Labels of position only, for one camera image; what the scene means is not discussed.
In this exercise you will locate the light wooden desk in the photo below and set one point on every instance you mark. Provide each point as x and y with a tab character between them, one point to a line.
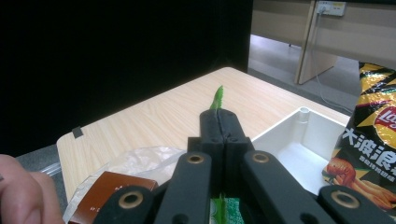
342	40

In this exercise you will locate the dark tape piece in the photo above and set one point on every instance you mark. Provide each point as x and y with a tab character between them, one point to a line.
77	132

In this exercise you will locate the white wall socket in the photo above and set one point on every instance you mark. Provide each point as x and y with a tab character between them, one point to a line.
330	8

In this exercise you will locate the white plastic bin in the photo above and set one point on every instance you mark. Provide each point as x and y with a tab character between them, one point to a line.
311	146

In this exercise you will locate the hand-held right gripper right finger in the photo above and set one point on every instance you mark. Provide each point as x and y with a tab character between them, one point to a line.
233	133

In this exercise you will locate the clear plastic bag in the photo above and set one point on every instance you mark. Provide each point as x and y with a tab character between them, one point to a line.
146	158

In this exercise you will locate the green snack packet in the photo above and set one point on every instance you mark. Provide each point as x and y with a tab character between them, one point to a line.
219	96

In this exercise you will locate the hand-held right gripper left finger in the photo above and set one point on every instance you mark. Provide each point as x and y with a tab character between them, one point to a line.
211	130

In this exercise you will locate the black curtain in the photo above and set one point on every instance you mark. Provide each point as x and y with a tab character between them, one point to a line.
109	62

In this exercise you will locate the brown carton box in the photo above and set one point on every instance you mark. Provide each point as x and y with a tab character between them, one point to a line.
109	193

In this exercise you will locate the black yellow chips bag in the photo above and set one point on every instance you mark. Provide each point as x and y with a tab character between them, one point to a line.
370	140

